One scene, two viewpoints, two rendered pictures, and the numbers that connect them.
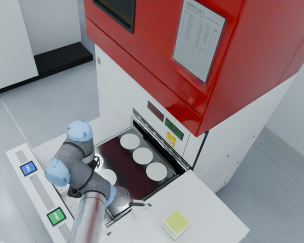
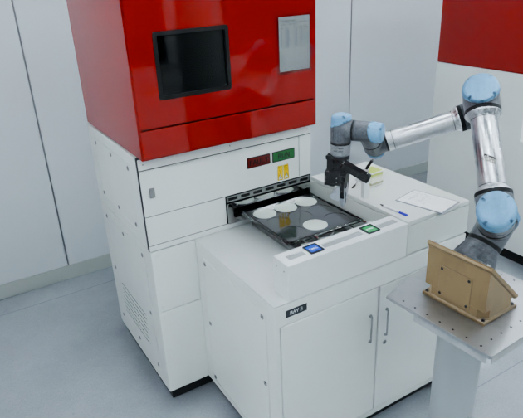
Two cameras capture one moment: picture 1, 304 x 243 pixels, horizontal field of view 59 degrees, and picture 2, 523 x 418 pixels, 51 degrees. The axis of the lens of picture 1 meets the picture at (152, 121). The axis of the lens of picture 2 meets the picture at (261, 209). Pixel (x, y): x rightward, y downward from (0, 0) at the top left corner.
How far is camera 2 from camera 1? 2.18 m
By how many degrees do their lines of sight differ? 63
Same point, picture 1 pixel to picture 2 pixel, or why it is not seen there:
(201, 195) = not seen: hidden behind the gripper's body
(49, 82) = not seen: outside the picture
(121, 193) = (332, 216)
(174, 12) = (272, 36)
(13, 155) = (294, 260)
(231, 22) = (312, 14)
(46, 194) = (344, 237)
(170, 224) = (374, 171)
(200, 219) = not seen: hidden behind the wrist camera
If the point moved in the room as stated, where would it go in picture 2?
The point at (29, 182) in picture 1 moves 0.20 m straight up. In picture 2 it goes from (331, 246) to (332, 194)
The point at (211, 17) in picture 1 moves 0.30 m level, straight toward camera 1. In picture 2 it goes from (300, 19) to (375, 19)
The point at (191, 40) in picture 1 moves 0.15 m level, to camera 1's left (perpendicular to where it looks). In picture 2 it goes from (291, 45) to (284, 50)
